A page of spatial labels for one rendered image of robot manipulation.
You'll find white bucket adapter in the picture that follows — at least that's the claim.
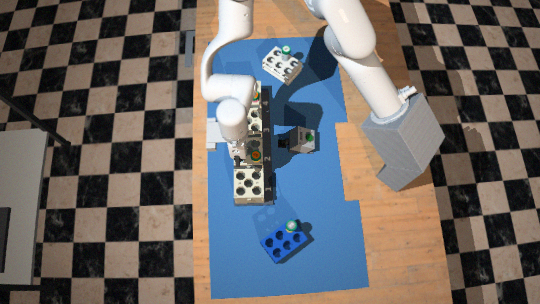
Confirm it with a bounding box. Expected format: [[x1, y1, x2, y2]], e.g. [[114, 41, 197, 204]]
[[250, 81, 261, 108], [234, 137, 263, 169], [247, 108, 262, 137], [234, 168, 264, 204]]

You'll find white tube rack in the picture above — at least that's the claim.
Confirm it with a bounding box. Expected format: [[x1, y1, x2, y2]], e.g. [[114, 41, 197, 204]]
[[262, 46, 302, 86]]

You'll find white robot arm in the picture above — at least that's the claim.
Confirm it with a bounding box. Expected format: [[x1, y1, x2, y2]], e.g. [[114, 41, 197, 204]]
[[201, 0, 416, 152]]

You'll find blue bench mat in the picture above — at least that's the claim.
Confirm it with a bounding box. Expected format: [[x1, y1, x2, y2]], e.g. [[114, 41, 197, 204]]
[[207, 36, 369, 299]]

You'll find blue tube rack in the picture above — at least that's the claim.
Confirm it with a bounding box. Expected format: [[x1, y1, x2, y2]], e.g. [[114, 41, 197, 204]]
[[260, 223, 306, 264]]

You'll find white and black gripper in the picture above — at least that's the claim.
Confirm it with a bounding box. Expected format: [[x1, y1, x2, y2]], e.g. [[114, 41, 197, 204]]
[[227, 138, 247, 167]]

